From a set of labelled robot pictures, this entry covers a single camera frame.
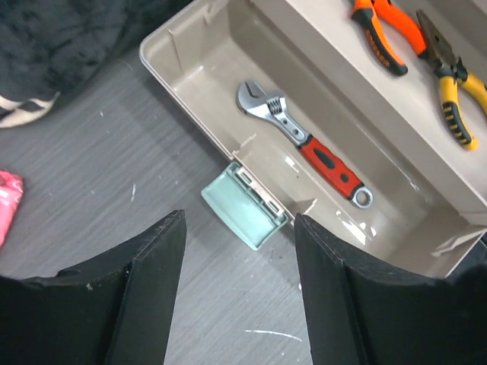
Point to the pink printed plastic bag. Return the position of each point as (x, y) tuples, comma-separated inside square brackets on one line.
[(12, 190)]

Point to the black floral plush blanket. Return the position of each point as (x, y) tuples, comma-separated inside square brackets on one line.
[(51, 49)]

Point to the red handled adjustable wrench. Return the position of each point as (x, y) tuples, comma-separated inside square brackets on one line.
[(272, 107)]

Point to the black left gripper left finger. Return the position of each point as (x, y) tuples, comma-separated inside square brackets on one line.
[(115, 308)]

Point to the yellow handled pliers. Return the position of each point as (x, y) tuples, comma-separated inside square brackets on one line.
[(451, 74)]

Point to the orange handled needle-nose pliers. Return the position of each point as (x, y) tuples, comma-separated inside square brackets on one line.
[(368, 14)]

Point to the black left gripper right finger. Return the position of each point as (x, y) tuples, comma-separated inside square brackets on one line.
[(362, 310)]

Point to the beige plastic tool box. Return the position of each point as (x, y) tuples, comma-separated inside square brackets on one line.
[(429, 208)]

